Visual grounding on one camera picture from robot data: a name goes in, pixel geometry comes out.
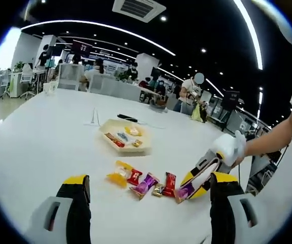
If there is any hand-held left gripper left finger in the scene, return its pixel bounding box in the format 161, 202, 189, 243
30, 174, 92, 244

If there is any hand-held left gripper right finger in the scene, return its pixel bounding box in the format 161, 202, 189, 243
209, 171, 279, 244

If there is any purple food snack packet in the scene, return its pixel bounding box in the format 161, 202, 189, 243
129, 172, 160, 201
174, 183, 196, 204

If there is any long red food bar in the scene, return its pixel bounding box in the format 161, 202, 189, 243
162, 172, 177, 198

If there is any gold food candy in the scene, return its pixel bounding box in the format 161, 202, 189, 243
151, 183, 166, 198

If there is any yellow pastry food packet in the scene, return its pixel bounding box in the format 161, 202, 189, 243
124, 126, 145, 137
106, 160, 134, 189

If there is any cream hexagonal container tray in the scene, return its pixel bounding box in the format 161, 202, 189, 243
99, 118, 153, 153

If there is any small red food packet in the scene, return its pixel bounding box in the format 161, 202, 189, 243
126, 169, 143, 186

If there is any red-brown food packet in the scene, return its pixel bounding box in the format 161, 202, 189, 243
104, 132, 125, 148

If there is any dark candy food clear wrapper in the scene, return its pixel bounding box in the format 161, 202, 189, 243
116, 131, 131, 143

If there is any yellow-green bag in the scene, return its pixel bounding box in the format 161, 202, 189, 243
191, 105, 202, 120

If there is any black sign board on stand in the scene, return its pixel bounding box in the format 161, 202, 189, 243
221, 90, 241, 110

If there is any operator person in white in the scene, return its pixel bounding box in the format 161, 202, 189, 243
247, 48, 292, 237

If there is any dark grey headset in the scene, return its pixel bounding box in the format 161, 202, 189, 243
149, 98, 169, 112

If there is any curved ceiling light strip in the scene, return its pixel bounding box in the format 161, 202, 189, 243
233, 0, 264, 71

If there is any white mesh chair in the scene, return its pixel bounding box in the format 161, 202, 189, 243
58, 63, 82, 91

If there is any white cabinet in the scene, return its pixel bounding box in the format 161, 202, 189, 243
10, 72, 22, 99

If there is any white office chair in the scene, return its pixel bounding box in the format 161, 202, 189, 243
18, 65, 35, 99

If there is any ceiling air conditioner unit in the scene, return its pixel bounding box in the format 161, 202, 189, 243
112, 0, 167, 23

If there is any dark hanging sign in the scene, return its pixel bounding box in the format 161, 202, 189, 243
72, 40, 93, 57

